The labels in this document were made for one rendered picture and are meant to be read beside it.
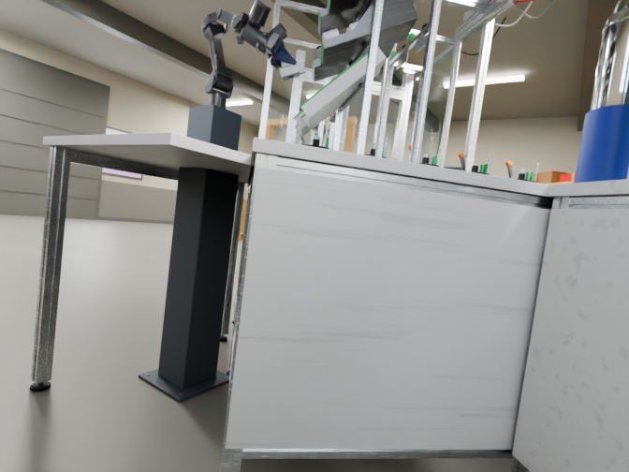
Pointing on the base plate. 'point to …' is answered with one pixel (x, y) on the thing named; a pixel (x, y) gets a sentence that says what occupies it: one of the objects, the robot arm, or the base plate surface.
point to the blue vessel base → (604, 145)
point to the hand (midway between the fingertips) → (287, 60)
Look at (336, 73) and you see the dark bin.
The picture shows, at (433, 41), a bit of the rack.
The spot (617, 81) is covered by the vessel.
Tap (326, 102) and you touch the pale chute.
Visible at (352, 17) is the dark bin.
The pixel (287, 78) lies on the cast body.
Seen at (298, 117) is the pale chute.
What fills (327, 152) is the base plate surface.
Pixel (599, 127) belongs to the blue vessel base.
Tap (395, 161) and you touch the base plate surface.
